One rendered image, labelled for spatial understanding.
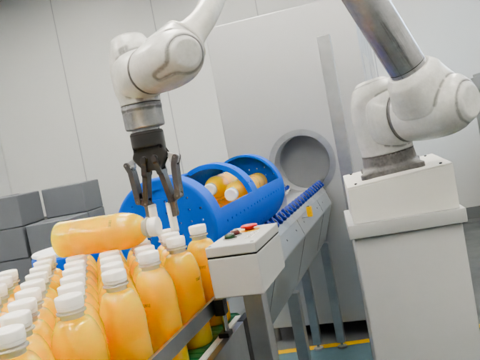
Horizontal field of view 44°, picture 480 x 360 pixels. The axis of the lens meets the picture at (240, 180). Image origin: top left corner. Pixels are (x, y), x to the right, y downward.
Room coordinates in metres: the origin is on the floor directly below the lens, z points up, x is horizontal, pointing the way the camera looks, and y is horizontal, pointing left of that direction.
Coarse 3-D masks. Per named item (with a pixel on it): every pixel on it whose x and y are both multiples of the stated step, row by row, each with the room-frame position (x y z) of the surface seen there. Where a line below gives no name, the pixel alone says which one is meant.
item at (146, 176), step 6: (144, 162) 1.32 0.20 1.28; (144, 168) 1.32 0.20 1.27; (144, 174) 1.32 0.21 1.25; (150, 174) 1.34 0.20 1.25; (144, 180) 1.33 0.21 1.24; (150, 180) 1.34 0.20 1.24; (144, 186) 1.33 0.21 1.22; (150, 186) 1.34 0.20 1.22; (144, 192) 1.33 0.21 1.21; (150, 192) 1.34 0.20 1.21; (144, 198) 1.33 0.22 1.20; (150, 198) 1.35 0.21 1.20; (144, 204) 1.33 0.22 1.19
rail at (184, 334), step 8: (208, 304) 1.17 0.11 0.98; (200, 312) 1.12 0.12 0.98; (208, 312) 1.16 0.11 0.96; (192, 320) 1.08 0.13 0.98; (200, 320) 1.12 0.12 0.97; (208, 320) 1.15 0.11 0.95; (184, 328) 1.04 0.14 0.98; (192, 328) 1.07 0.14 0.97; (200, 328) 1.11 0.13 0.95; (176, 336) 1.01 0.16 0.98; (184, 336) 1.04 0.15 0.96; (192, 336) 1.07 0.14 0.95; (168, 344) 0.97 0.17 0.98; (176, 344) 1.00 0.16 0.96; (184, 344) 1.03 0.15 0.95; (160, 352) 0.94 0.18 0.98; (168, 352) 0.96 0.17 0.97; (176, 352) 0.99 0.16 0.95
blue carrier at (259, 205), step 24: (216, 168) 1.91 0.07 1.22; (240, 168) 2.37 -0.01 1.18; (264, 168) 2.34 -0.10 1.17; (192, 192) 1.51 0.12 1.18; (264, 192) 2.02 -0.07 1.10; (144, 216) 1.55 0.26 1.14; (168, 216) 1.53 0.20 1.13; (192, 216) 1.51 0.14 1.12; (216, 216) 1.51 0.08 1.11; (240, 216) 1.71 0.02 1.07; (264, 216) 2.04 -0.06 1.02; (216, 240) 1.50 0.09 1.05
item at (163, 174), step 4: (152, 156) 1.31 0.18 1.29; (156, 156) 1.32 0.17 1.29; (152, 160) 1.31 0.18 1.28; (156, 160) 1.31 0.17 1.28; (156, 164) 1.31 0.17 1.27; (156, 168) 1.31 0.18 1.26; (160, 168) 1.31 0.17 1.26; (164, 168) 1.34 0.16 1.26; (156, 172) 1.32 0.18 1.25; (160, 172) 1.31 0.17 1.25; (164, 172) 1.33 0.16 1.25; (160, 176) 1.32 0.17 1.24; (164, 176) 1.32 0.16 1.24; (168, 176) 1.33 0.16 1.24; (164, 180) 1.32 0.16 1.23; (168, 180) 1.33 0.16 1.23; (164, 184) 1.32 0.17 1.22; (168, 184) 1.32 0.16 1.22; (164, 188) 1.32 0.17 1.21; (168, 188) 1.31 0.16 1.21; (172, 188) 1.33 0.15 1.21; (168, 192) 1.32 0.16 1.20; (172, 192) 1.32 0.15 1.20; (168, 196) 1.32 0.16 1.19; (172, 196) 1.32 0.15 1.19; (168, 200) 1.32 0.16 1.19; (172, 200) 1.31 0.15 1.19
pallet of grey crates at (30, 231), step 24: (48, 192) 5.27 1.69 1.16; (72, 192) 5.24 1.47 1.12; (96, 192) 5.51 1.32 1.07; (0, 216) 4.91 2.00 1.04; (24, 216) 4.94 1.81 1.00; (48, 216) 5.28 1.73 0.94; (72, 216) 4.96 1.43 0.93; (0, 240) 4.91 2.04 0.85; (24, 240) 4.88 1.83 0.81; (48, 240) 4.85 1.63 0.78; (0, 264) 4.93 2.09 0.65; (24, 264) 4.90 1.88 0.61
